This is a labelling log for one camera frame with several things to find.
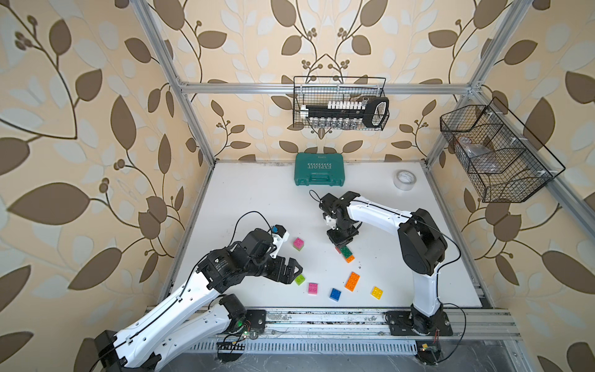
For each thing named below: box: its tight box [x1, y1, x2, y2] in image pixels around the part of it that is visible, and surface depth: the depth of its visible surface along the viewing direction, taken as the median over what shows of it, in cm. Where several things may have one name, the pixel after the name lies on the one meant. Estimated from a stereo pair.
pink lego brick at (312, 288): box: [307, 282, 319, 295], surface depth 82 cm
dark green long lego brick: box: [340, 244, 354, 259], surface depth 89 cm
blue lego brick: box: [329, 288, 342, 302], surface depth 80 cm
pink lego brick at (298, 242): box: [292, 237, 305, 250], surface depth 92 cm
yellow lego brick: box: [370, 285, 384, 300], surface depth 82 cm
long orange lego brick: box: [343, 271, 362, 293], surface depth 84 cm
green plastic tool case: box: [293, 152, 345, 187], surface depth 114 cm
